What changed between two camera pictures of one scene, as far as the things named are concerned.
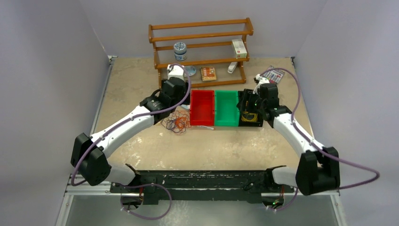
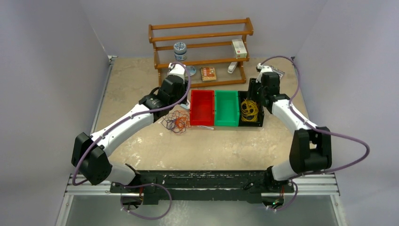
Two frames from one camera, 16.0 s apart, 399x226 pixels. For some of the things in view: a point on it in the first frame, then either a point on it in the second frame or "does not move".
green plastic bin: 227,112 does not move
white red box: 239,48 does not move
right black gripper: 248,95 -> 253,84
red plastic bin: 202,108 does not move
